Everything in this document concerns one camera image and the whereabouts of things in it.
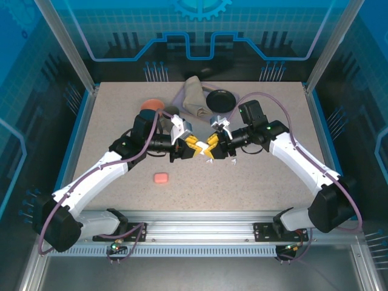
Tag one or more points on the pink earbud charging case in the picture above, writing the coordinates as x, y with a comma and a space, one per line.
161, 178

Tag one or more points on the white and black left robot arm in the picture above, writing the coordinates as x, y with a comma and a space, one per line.
91, 179

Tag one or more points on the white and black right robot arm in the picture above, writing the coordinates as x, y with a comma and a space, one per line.
303, 163

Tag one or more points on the orange ceramic cup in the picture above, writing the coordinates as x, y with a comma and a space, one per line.
151, 104

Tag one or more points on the black round plate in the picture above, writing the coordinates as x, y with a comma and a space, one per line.
220, 101

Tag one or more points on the lavender plastic tray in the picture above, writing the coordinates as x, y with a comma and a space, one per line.
179, 100

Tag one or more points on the beige folded cloth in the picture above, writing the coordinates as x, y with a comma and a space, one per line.
194, 97

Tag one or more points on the small circuit board with LED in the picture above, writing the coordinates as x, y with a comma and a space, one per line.
115, 247
292, 248

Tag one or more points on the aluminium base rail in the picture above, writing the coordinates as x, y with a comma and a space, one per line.
197, 227

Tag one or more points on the aluminium frame post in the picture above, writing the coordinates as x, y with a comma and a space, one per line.
327, 45
68, 45

